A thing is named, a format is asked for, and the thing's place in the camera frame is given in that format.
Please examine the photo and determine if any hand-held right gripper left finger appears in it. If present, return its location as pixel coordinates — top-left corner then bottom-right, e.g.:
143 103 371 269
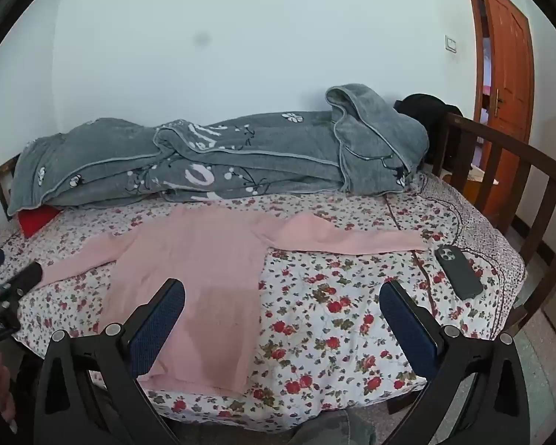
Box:
33 278 186 445

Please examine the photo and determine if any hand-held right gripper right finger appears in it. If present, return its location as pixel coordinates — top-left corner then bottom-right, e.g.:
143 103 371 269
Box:
380 280 531 445

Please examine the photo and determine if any pink knit sweater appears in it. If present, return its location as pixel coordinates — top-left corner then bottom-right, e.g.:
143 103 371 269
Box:
39 207 429 392

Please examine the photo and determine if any red pillow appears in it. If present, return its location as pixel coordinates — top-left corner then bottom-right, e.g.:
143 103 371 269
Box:
19 205 61 237

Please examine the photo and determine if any dark smartphone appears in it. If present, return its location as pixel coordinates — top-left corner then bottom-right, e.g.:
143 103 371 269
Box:
434 243 484 300

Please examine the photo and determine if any floral bed sheet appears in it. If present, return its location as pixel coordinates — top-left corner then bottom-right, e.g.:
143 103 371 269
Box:
0 174 526 429

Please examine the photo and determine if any grey-green cloth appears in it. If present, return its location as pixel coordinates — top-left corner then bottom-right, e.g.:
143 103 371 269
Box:
287 410 376 445

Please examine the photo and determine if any grey floral blanket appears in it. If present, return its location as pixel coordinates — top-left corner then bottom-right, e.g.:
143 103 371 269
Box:
7 83 429 216

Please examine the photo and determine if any black garment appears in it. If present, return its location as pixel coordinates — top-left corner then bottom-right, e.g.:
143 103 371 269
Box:
394 94 464 135

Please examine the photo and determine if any orange wooden door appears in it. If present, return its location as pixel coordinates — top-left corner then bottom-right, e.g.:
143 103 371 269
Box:
462 0 536 223

